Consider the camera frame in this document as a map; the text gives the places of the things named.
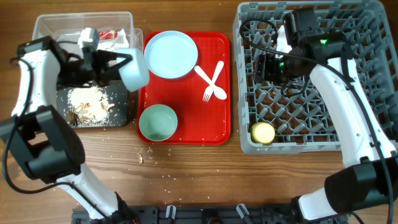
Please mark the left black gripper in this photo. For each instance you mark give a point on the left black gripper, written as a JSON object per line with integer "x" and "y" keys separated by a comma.
{"x": 96, "y": 61}

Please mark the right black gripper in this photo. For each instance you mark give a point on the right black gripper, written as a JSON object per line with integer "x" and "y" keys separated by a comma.
{"x": 263, "y": 68}

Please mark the light blue food bowl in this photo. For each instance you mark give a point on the light blue food bowl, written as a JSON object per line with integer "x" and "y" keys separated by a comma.
{"x": 135, "y": 74}

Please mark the red snack wrapper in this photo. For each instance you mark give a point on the red snack wrapper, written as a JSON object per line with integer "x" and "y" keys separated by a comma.
{"x": 108, "y": 34}

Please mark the white plastic spoon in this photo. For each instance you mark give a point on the white plastic spoon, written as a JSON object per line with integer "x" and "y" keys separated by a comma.
{"x": 212, "y": 88}

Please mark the white plastic fork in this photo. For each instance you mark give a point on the white plastic fork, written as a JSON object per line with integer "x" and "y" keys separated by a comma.
{"x": 213, "y": 79}

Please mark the light blue plate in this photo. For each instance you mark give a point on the light blue plate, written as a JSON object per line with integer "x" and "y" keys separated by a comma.
{"x": 171, "y": 54}

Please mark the yellow plastic cup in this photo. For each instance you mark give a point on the yellow plastic cup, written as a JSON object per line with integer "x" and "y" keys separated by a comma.
{"x": 262, "y": 132}

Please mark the green bowl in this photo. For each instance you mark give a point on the green bowl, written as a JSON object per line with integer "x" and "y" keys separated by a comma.
{"x": 158, "y": 122}

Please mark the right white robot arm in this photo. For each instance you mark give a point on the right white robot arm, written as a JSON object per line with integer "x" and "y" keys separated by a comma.
{"x": 326, "y": 60}

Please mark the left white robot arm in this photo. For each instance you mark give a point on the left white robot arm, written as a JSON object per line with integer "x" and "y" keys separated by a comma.
{"x": 43, "y": 144}

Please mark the black waste tray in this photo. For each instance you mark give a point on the black waste tray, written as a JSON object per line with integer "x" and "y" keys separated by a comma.
{"x": 120, "y": 97}

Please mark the clear plastic waste bin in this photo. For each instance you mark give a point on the clear plastic waste bin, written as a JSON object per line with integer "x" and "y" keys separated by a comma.
{"x": 69, "y": 26}

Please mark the grey dishwasher rack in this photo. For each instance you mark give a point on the grey dishwasher rack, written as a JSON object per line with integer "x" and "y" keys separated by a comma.
{"x": 301, "y": 120}

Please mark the food scraps and rice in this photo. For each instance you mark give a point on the food scraps and rice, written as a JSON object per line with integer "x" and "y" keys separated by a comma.
{"x": 89, "y": 107}

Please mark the red serving tray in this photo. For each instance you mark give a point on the red serving tray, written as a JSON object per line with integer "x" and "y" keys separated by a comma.
{"x": 199, "y": 122}

